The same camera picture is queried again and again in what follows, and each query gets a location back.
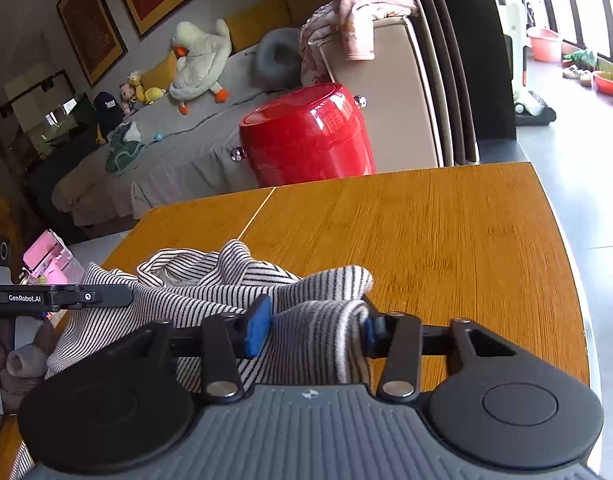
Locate grey striped knit garment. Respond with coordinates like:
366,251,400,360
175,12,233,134
11,240,373,479

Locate pink box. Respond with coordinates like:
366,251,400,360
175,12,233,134
22,230,84,285

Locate glass fish tank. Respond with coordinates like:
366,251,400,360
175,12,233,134
0,64,99,197

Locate grey covered sofa bed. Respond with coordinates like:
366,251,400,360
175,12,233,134
52,44,286,226

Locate green white plush toy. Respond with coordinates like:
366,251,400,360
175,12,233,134
105,122,146,176

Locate black cap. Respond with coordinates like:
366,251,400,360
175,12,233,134
94,92,124,136

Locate red glossy round stool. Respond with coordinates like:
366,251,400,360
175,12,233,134
239,82,376,188

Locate small yellow doll toys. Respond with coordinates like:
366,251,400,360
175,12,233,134
120,72,166,116

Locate beige sofa armrest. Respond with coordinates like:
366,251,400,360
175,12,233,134
319,16,443,172

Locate yellow cushion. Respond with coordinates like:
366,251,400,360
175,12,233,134
140,51,177,90

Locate red framed picture lower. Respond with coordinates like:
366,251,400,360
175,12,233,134
56,0,128,87

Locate grey neck pillow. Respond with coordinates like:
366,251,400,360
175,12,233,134
252,27,302,91

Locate white goose plush toy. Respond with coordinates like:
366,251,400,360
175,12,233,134
169,18,232,115

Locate pink patterned cloth pile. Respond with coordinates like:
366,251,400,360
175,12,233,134
299,0,419,87

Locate pink basin far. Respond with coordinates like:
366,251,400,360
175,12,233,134
527,27,561,63

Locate red plastic basin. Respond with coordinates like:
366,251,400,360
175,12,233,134
592,70,613,96

